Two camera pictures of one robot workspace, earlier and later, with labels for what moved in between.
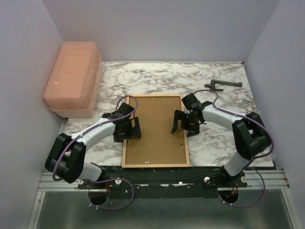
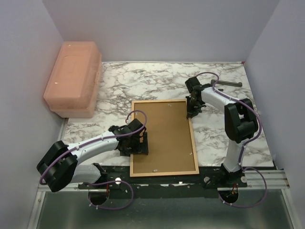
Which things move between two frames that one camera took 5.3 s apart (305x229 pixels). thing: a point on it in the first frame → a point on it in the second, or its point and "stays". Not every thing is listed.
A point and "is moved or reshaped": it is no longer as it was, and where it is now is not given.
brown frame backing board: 157,145 is moved or reshaped
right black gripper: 192,130 → 191,112
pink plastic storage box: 72,90 stays
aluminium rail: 275,179 stays
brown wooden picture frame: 158,147 is moved or reshaped
